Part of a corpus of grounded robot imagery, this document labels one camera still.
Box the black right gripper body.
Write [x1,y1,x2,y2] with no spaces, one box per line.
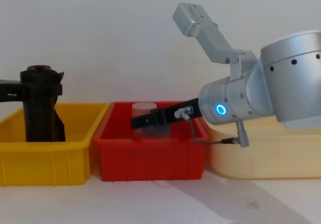
[164,97,204,125]

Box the clear plastic cup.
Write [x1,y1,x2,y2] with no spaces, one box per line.
[131,102,173,140]

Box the black bottle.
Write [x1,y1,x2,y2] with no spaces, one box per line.
[20,65,67,143]

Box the red plastic bin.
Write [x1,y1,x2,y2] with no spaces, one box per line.
[92,101,210,182]

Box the yellow plastic bin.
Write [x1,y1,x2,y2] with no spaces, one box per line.
[0,102,110,187]

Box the cream plastic bin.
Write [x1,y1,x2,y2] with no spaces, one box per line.
[205,114,321,180]

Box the thin grey gripper cable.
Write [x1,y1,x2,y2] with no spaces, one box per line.
[174,105,242,145]

